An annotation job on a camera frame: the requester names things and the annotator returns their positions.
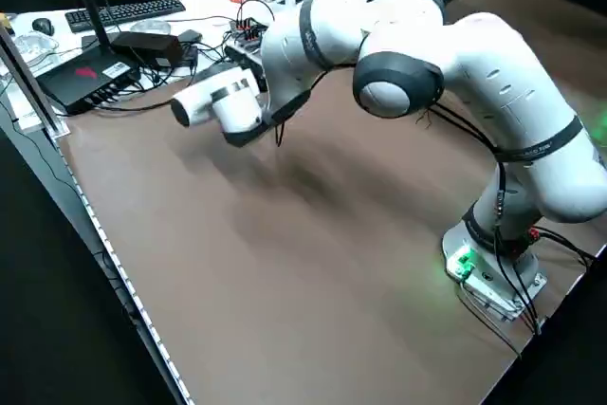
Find aluminium table edge strip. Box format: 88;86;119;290
49;132;193;405

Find green-lit connector board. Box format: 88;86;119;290
449;244;479;282

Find arm foot cables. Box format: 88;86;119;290
530;227;598;267

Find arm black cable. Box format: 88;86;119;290
415;100;544;336

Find flat metal dish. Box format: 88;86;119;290
128;19;173;37

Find black power brick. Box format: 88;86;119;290
110;30;185;70

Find aluminium table corner post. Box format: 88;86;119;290
0;24;71;137

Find aluminium box with red wires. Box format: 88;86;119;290
224;17;270;69

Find black computer mouse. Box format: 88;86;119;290
31;17;57;37

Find black keyboard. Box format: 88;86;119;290
64;0;187;34

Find white paper label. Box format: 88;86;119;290
8;109;51;134

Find black stand pole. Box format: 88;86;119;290
64;0;115;53

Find black box with red logo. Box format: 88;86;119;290
36;46;143;116

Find foil tray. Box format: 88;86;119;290
12;30;62;65

